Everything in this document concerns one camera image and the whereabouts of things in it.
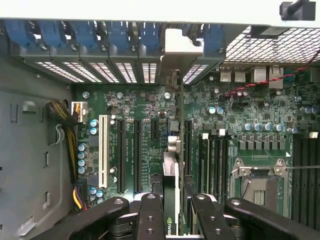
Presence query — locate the thin socket locking lever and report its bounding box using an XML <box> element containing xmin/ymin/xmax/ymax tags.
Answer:
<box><xmin>284</xmin><ymin>165</ymin><xmax>320</xmax><ymax>171</ymax></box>

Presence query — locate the short black expansion slot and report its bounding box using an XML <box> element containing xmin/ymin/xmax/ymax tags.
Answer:
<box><xmin>150</xmin><ymin>118</ymin><xmax>160</xmax><ymax>141</ymax></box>

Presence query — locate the green motherboard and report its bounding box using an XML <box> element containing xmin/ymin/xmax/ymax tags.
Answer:
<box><xmin>72</xmin><ymin>63</ymin><xmax>320</xmax><ymax>240</ymax></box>

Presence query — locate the red black twisted wire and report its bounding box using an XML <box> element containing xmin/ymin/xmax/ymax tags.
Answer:
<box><xmin>224</xmin><ymin>57</ymin><xmax>320</xmax><ymax>99</ymax></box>

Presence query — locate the black bracket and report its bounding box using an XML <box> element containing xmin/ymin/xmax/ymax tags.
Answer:
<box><xmin>279</xmin><ymin>0</ymin><xmax>317</xmax><ymax>21</ymax></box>

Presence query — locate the open PC case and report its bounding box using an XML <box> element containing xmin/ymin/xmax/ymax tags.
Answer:
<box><xmin>0</xmin><ymin>17</ymin><xmax>320</xmax><ymax>240</ymax></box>

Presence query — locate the white expansion slot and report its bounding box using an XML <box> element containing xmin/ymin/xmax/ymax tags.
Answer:
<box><xmin>98</xmin><ymin>114</ymin><xmax>109</xmax><ymax>189</ymax></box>

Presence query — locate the CPU socket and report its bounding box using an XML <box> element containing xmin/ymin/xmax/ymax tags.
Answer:
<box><xmin>229</xmin><ymin>157</ymin><xmax>293</xmax><ymax>218</ymax></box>

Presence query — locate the blue slot retainer clip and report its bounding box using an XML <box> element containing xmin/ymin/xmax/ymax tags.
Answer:
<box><xmin>72</xmin><ymin>21</ymin><xmax>100</xmax><ymax>50</ymax></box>
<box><xmin>4</xmin><ymin>20</ymin><xmax>37</xmax><ymax>48</ymax></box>
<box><xmin>108</xmin><ymin>21</ymin><xmax>130</xmax><ymax>48</ymax></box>
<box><xmin>38</xmin><ymin>20</ymin><xmax>67</xmax><ymax>48</ymax></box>
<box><xmin>139</xmin><ymin>21</ymin><xmax>161</xmax><ymax>47</ymax></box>
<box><xmin>203</xmin><ymin>23</ymin><xmax>223</xmax><ymax>55</ymax></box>

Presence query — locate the black RAM slot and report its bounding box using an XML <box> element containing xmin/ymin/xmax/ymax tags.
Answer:
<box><xmin>216</xmin><ymin>129</ymin><xmax>224</xmax><ymax>201</ymax></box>
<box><xmin>210</xmin><ymin>129</ymin><xmax>218</xmax><ymax>201</ymax></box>
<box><xmin>222</xmin><ymin>129</ymin><xmax>230</xmax><ymax>201</ymax></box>

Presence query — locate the gray power supply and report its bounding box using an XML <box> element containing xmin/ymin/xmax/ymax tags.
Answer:
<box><xmin>0</xmin><ymin>86</ymin><xmax>76</xmax><ymax>240</ymax></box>

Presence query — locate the braided black yellow wire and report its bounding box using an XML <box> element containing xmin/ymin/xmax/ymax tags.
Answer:
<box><xmin>45</xmin><ymin>99</ymin><xmax>87</xmax><ymax>213</ymax></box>

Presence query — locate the long black expansion slot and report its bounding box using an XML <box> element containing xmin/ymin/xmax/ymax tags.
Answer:
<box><xmin>184</xmin><ymin>119</ymin><xmax>194</xmax><ymax>176</ymax></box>
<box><xmin>117</xmin><ymin>119</ymin><xmax>127</xmax><ymax>193</ymax></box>
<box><xmin>134</xmin><ymin>119</ymin><xmax>143</xmax><ymax>193</ymax></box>

